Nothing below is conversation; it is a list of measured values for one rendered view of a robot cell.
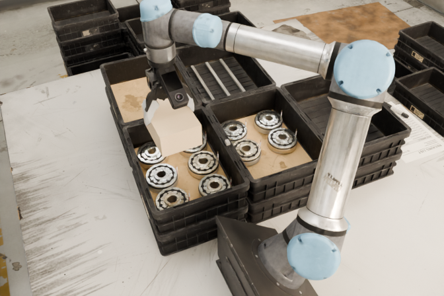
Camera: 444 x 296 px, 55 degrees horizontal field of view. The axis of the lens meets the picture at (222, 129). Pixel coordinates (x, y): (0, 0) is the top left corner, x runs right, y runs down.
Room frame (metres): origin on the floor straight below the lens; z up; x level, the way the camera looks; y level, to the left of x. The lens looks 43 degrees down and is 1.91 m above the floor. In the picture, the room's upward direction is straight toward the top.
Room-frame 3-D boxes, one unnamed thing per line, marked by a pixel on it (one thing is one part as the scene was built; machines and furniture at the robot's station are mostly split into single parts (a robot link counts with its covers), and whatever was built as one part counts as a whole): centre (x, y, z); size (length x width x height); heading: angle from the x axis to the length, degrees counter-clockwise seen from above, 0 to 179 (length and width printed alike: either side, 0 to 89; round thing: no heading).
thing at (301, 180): (1.06, -0.15, 0.87); 0.40 x 0.30 x 0.11; 22
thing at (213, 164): (0.98, 0.06, 0.86); 0.10 x 0.10 x 0.01
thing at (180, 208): (0.95, 0.13, 0.92); 0.40 x 0.30 x 0.02; 22
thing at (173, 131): (0.92, 0.15, 1.08); 0.16 x 0.12 x 0.07; 26
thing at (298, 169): (1.06, -0.15, 0.92); 0.40 x 0.30 x 0.02; 22
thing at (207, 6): (2.90, 0.17, 0.37); 0.40 x 0.30 x 0.45; 116
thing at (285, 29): (2.05, -0.36, 0.71); 0.22 x 0.19 x 0.01; 26
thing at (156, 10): (0.94, 0.15, 1.40); 0.09 x 0.08 x 0.11; 71
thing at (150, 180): (0.92, 0.20, 0.86); 0.10 x 0.10 x 0.01
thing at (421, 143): (1.30, -0.74, 0.70); 0.33 x 0.23 x 0.01; 26
